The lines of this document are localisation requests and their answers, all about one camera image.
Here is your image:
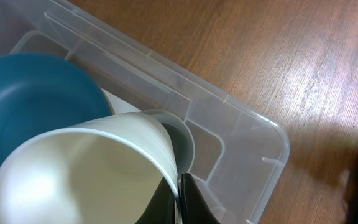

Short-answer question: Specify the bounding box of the cream plastic cup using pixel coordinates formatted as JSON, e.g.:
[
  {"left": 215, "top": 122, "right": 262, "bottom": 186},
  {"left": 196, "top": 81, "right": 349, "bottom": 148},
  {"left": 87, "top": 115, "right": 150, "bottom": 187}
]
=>
[{"left": 0, "top": 113, "right": 179, "bottom": 223}]

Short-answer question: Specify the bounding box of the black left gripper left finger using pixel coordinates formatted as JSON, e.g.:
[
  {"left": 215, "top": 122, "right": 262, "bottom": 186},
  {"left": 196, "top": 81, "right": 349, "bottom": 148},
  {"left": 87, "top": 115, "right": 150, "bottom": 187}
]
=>
[{"left": 135, "top": 178, "right": 175, "bottom": 224}]

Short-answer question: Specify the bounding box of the white paper label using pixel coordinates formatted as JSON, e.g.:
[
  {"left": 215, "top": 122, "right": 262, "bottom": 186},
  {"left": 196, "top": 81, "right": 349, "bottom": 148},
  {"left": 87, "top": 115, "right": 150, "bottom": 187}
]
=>
[{"left": 102, "top": 89, "right": 140, "bottom": 114}]

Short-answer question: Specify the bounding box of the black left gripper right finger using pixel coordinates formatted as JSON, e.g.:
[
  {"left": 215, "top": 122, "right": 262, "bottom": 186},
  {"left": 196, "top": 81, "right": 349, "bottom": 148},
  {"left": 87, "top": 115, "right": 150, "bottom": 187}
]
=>
[{"left": 180, "top": 173, "right": 220, "bottom": 224}]

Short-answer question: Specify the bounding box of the green plastic cup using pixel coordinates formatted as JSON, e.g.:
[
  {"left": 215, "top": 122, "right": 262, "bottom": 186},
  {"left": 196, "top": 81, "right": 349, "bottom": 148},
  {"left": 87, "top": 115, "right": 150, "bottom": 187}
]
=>
[{"left": 142, "top": 109, "right": 195, "bottom": 175}]

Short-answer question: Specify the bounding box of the clear plastic storage bin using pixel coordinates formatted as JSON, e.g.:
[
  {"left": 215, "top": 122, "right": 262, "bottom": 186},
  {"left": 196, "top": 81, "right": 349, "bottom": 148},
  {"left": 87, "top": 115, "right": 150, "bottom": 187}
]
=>
[{"left": 0, "top": 1, "right": 290, "bottom": 223}]

